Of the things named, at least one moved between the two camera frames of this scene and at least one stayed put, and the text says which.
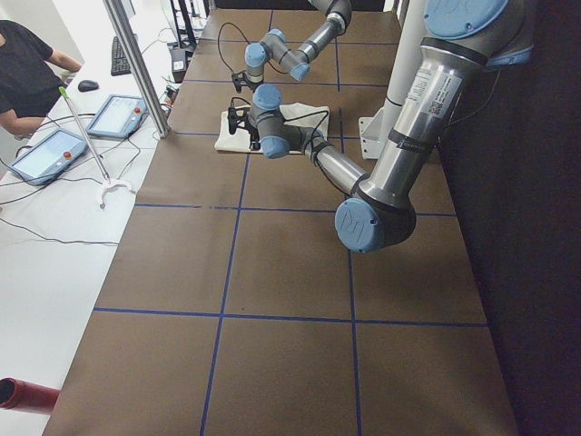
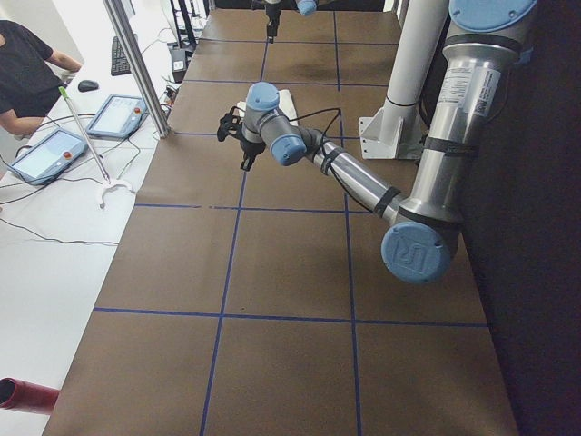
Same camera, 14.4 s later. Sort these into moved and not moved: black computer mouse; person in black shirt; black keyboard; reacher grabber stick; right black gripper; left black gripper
Moved: left black gripper; right black gripper
Not moved: reacher grabber stick; black computer mouse; black keyboard; person in black shirt
